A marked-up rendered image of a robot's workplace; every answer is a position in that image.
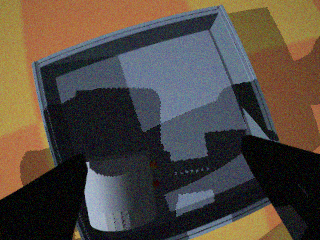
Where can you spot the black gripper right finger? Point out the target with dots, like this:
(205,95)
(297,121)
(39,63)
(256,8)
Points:
(290,177)

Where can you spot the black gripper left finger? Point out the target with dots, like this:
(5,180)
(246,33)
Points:
(47,208)

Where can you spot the blue-grey shallow tray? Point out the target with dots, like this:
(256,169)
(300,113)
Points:
(181,88)

